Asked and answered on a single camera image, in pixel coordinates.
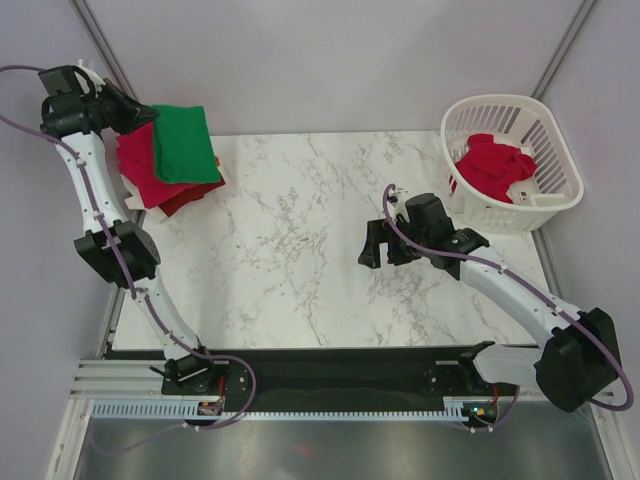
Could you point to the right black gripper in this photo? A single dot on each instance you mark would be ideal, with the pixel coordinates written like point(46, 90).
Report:
point(381, 231)

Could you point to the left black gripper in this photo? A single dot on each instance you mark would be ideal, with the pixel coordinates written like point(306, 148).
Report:
point(133, 115)

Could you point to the green t shirt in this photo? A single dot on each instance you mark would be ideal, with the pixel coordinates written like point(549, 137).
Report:
point(183, 152)

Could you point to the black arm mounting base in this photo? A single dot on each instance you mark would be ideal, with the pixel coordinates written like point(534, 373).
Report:
point(338, 377)

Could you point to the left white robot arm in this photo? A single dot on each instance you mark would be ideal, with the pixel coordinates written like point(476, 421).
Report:
point(123, 254)

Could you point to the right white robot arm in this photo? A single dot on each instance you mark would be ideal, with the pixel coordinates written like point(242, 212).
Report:
point(576, 354)

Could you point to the folded pink t shirt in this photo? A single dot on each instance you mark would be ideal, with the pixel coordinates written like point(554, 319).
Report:
point(135, 153)

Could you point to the red t shirt in basket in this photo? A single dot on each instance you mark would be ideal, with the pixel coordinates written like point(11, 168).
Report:
point(492, 168)

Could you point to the white plastic laundry basket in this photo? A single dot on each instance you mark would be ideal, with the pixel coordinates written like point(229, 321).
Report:
point(521, 122)

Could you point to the folded dark red t shirt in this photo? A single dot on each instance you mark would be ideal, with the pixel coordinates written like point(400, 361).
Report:
point(192, 194)

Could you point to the white slotted cable duct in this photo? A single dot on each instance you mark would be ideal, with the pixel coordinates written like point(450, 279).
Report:
point(447, 410)

